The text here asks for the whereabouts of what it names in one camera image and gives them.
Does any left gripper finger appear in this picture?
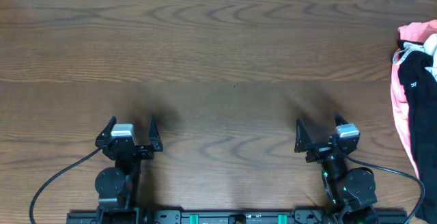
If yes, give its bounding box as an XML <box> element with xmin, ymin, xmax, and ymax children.
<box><xmin>96</xmin><ymin>116</ymin><xmax>117</xmax><ymax>143</ymax></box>
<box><xmin>147</xmin><ymin>118</ymin><xmax>161</xmax><ymax>145</ymax></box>

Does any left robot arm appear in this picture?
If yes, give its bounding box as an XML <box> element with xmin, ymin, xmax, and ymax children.
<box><xmin>95</xmin><ymin>117</ymin><xmax>163</xmax><ymax>223</ymax></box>

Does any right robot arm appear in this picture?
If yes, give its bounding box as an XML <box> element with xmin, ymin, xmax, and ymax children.
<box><xmin>294</xmin><ymin>115</ymin><xmax>379</xmax><ymax>223</ymax></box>

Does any black garment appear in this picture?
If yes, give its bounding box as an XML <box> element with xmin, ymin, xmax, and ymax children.
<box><xmin>398</xmin><ymin>51</ymin><xmax>436</xmax><ymax>223</ymax></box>

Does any pink garment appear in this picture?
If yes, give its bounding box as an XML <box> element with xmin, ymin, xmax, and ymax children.
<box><xmin>390</xmin><ymin>20</ymin><xmax>436</xmax><ymax>178</ymax></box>

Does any white floral patterned garment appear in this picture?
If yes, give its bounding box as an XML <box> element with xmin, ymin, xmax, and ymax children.
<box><xmin>392</xmin><ymin>33</ymin><xmax>436</xmax><ymax>79</ymax></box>

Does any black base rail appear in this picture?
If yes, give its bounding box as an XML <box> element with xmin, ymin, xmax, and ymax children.
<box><xmin>66</xmin><ymin>209</ymin><xmax>409</xmax><ymax>224</ymax></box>

